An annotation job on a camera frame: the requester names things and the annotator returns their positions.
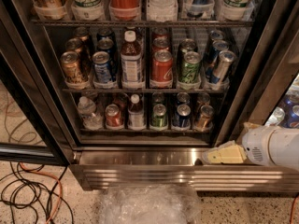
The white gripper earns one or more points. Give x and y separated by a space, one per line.
256 145

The orange soda can front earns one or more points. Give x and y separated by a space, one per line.
204 117

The orange soda can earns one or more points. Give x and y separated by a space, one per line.
204 117
203 98

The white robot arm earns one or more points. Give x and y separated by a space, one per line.
284 148

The silver can neighbouring fridge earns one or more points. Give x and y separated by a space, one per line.
276 117

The orange soda can rear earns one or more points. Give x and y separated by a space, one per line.
203 98

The blue can neighbouring fridge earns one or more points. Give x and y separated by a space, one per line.
293 117

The blue can bottom front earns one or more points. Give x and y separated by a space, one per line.
181 117

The blue can neighbouring rear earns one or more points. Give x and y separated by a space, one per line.
288 101

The blue can bottom rear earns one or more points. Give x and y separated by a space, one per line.
183 98

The green can bottom front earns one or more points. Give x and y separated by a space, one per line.
158 117

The green can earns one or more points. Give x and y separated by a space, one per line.
188 67
158 117
185 46
157 98

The slim silver blue can front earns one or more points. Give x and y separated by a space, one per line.
225 59

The green can middle front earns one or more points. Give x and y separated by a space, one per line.
188 67

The green can bottom rear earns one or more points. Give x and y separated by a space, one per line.
157 98

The tea bottle bottom shelf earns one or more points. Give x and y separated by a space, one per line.
136 113

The tea bottle shelf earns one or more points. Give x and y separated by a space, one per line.
131 58
136 113

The green can middle rear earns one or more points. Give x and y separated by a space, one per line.
185 46

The slim blue can rear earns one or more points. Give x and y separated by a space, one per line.
213 36

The red coke can front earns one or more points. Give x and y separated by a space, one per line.
162 62

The red coke can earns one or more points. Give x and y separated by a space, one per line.
160 43
162 62
159 32

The red can bottom rear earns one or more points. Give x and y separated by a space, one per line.
121 100

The red can bottom front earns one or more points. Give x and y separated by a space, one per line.
113 116

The red coke can rear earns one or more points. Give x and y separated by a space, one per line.
159 32

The tea bottle middle shelf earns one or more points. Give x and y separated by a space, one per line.
131 58

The stainless fridge base grille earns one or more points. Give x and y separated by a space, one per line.
106 167

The blue pepsi can front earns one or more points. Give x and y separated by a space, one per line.
102 67

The blue pepsi can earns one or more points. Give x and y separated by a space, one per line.
108 46
102 67
104 33

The blue pepsi can rear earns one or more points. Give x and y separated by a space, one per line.
104 33

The gold can middle front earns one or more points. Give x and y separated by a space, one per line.
71 65

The gold can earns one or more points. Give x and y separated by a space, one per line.
71 65
84 35
77 45

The gold can middle rear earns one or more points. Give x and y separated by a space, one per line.
84 35

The clear plastic bag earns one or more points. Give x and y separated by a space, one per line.
153 204

